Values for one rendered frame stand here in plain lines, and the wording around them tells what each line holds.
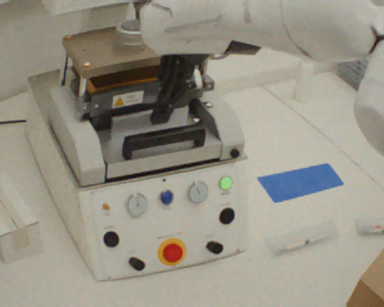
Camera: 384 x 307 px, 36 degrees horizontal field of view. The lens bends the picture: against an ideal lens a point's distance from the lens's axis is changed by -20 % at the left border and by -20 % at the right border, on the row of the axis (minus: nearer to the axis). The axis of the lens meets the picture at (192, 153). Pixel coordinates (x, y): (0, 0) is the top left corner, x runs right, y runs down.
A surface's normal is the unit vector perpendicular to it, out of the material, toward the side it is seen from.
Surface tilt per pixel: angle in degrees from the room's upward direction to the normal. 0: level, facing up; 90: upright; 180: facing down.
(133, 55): 0
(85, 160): 40
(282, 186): 0
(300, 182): 0
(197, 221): 65
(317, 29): 102
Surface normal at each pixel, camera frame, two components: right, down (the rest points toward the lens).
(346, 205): 0.13, -0.82
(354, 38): 0.03, 0.47
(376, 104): -0.49, -0.26
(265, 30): -0.57, 0.44
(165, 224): 0.47, 0.15
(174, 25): -0.85, 0.10
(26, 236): 0.64, 0.48
